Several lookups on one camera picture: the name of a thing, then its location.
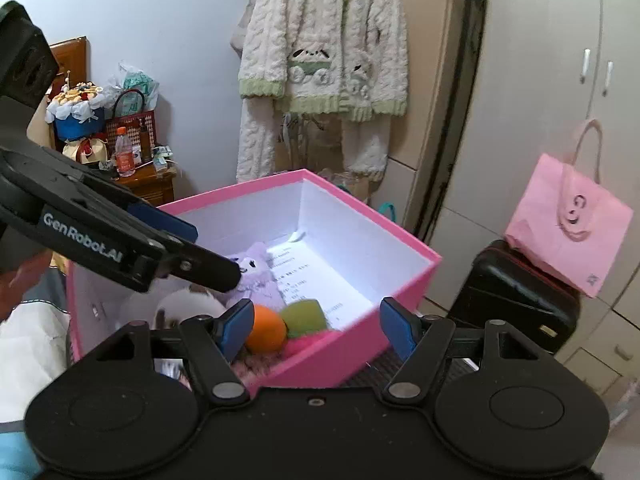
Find orange drink bottle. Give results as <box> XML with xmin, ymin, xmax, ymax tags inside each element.
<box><xmin>114</xmin><ymin>126</ymin><xmax>137</xmax><ymax>178</ymax></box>

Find beige wardrobe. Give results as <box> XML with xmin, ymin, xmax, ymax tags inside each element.
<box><xmin>390</xmin><ymin>0</ymin><xmax>640</xmax><ymax>411</ymax></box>

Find white plastic bag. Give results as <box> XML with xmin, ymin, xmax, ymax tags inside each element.
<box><xmin>607</xmin><ymin>375</ymin><xmax>640</xmax><ymax>426</ymax></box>

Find purple plush toy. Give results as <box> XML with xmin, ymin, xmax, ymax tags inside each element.
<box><xmin>220</xmin><ymin>241</ymin><xmax>288</xmax><ymax>311</ymax></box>

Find brown curly plush toy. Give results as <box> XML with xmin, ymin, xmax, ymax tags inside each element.
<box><xmin>231</xmin><ymin>350</ymin><xmax>287</xmax><ymax>383</ymax></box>

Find cream green fleece jacket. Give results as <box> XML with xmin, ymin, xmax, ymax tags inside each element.
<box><xmin>237</xmin><ymin>0</ymin><xmax>410</xmax><ymax>122</ymax></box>

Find black door frame strip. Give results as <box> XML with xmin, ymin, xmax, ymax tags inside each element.
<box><xmin>417</xmin><ymin>0</ymin><xmax>488</xmax><ymax>241</ymax></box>

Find wooden nightstand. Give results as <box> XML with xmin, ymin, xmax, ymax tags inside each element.
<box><xmin>107</xmin><ymin>162</ymin><xmax>178</xmax><ymax>208</ymax></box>

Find beige canvas bag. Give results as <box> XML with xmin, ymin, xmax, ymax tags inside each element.
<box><xmin>277</xmin><ymin>110</ymin><xmax>351</xmax><ymax>181</ymax></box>

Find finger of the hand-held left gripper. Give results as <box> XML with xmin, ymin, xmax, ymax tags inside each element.
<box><xmin>152</xmin><ymin>237</ymin><xmax>244</xmax><ymax>293</ymax></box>
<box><xmin>122</xmin><ymin>195</ymin><xmax>199</xmax><ymax>247</ymax></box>

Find black suitcase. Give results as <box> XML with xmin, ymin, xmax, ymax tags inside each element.
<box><xmin>445</xmin><ymin>239</ymin><xmax>582</xmax><ymax>356</ymax></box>

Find cream fleece pants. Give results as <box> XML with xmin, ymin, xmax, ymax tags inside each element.
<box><xmin>235</xmin><ymin>95</ymin><xmax>391</xmax><ymax>188</ymax></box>

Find green plush toy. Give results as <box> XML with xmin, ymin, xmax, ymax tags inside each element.
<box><xmin>279</xmin><ymin>298</ymin><xmax>328</xmax><ymax>339</ymax></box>

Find pink paper shopping bag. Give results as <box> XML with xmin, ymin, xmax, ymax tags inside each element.
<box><xmin>504</xmin><ymin>119</ymin><xmax>635</xmax><ymax>299</ymax></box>

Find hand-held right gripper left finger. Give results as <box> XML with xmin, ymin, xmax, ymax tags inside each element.
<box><xmin>92</xmin><ymin>299</ymin><xmax>256</xmax><ymax>408</ymax></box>

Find blue wrapped flower bouquet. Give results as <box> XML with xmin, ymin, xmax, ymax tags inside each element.
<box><xmin>45</xmin><ymin>72</ymin><xmax>107</xmax><ymax>143</ymax></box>

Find pink cardboard box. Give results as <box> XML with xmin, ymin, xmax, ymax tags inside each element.
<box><xmin>65</xmin><ymin>169</ymin><xmax>443</xmax><ymax>396</ymax></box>

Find white plush toy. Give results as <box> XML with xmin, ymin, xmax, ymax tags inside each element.
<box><xmin>152</xmin><ymin>284</ymin><xmax>228</xmax><ymax>331</ymax></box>

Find printed paper sheet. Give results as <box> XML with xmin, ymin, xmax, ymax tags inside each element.
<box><xmin>265</xmin><ymin>242</ymin><xmax>376</xmax><ymax>331</ymax></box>

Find orange plush ball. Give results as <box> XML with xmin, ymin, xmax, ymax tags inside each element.
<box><xmin>244</xmin><ymin>305</ymin><xmax>289</xmax><ymax>354</ymax></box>

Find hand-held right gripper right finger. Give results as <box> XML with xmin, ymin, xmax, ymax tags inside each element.
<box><xmin>379</xmin><ymin>297</ymin><xmax>553</xmax><ymax>408</ymax></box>

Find person's left forearm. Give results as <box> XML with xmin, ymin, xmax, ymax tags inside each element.
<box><xmin>0</xmin><ymin>255</ymin><xmax>55</xmax><ymax>321</ymax></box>

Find red woven basket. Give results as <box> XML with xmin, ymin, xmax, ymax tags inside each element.
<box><xmin>102</xmin><ymin>88</ymin><xmax>157</xmax><ymax>168</ymax></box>

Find green printed plastic bag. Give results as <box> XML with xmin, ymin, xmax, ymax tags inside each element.
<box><xmin>102</xmin><ymin>61</ymin><xmax>161</xmax><ymax>113</ymax></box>

